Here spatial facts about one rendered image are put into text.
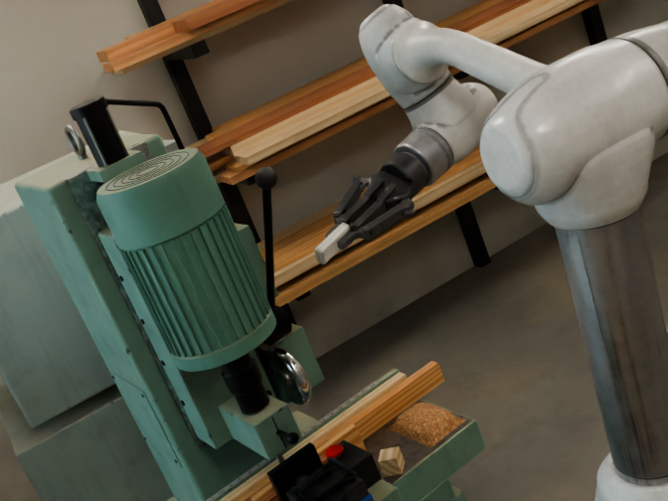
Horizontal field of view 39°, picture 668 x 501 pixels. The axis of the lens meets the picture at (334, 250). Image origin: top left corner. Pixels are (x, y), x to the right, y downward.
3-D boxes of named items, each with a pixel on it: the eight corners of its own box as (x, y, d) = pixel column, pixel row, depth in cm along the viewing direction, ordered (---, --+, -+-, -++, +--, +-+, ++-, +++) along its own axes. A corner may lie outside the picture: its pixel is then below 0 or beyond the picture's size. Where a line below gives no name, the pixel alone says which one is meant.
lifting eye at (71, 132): (84, 160, 162) (68, 126, 160) (75, 160, 167) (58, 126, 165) (92, 156, 163) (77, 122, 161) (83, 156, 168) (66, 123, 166)
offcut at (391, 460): (387, 464, 157) (380, 449, 156) (405, 461, 156) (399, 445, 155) (384, 477, 154) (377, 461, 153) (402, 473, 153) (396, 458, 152)
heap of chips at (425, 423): (430, 447, 157) (424, 434, 156) (387, 428, 167) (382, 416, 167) (466, 419, 161) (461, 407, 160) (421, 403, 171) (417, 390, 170)
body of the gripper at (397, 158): (432, 193, 158) (399, 227, 154) (394, 175, 163) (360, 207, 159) (429, 161, 153) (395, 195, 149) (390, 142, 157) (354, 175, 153)
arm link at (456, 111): (431, 178, 166) (389, 118, 163) (482, 128, 173) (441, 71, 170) (468, 166, 157) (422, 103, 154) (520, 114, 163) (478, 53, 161)
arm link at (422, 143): (413, 158, 166) (392, 178, 163) (409, 119, 159) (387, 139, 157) (454, 177, 161) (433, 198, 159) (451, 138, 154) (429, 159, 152)
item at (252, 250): (245, 316, 172) (213, 245, 167) (224, 309, 179) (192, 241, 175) (281, 294, 176) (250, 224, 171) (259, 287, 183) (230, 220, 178)
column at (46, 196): (217, 536, 174) (42, 190, 151) (171, 498, 193) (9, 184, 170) (311, 467, 184) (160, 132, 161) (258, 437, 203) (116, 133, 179)
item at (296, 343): (288, 404, 176) (264, 351, 173) (270, 396, 182) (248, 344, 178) (327, 378, 181) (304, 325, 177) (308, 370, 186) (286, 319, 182)
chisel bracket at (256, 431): (273, 469, 153) (253, 426, 150) (235, 445, 164) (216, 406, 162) (308, 443, 156) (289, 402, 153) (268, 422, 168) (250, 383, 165)
